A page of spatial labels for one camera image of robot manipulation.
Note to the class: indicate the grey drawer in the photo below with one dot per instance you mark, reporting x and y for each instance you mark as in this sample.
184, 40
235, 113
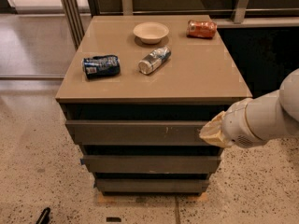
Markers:
151, 164
136, 133
152, 185

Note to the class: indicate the silver blue can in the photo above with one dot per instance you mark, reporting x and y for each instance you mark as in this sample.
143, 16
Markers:
154, 60

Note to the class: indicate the dark floor marker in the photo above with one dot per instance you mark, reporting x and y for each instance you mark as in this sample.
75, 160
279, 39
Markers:
113, 220

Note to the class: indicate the black object on floor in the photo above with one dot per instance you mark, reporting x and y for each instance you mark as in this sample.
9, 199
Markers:
44, 218

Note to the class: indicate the grey bottom drawer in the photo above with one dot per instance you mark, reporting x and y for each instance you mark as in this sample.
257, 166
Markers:
152, 185

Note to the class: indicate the metal frame post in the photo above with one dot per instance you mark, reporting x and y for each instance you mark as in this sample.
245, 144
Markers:
71, 12

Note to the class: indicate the grey drawer cabinet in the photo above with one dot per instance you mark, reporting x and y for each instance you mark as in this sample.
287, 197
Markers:
199, 80

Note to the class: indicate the crushed blue soda can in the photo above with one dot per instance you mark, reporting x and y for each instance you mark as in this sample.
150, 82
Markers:
101, 66

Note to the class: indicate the grey middle drawer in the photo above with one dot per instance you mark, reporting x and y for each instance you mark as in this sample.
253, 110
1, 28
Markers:
151, 164

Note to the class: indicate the white paper bowl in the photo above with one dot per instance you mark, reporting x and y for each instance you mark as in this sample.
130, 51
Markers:
151, 32

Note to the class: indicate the crushed orange soda can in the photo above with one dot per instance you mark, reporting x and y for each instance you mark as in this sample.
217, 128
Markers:
201, 29

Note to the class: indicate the grey top drawer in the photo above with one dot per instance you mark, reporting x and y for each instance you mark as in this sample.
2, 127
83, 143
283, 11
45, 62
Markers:
136, 133

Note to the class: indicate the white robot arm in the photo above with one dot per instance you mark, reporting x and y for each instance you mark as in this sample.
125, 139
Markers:
254, 122

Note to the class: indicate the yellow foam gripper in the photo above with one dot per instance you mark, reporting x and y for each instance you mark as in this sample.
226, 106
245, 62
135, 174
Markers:
237, 125

